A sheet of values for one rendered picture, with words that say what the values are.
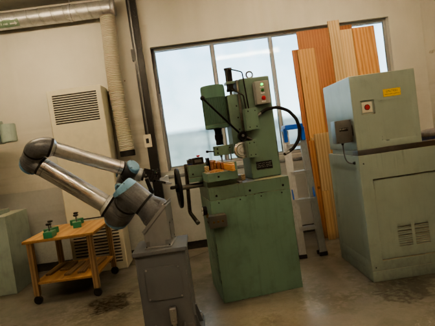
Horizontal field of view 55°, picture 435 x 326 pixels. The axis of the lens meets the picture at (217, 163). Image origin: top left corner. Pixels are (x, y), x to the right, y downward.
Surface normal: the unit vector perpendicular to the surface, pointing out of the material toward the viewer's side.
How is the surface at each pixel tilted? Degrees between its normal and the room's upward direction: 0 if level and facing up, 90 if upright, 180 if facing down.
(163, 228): 90
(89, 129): 90
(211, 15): 90
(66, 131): 90
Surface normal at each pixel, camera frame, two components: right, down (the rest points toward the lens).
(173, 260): 0.04, 0.04
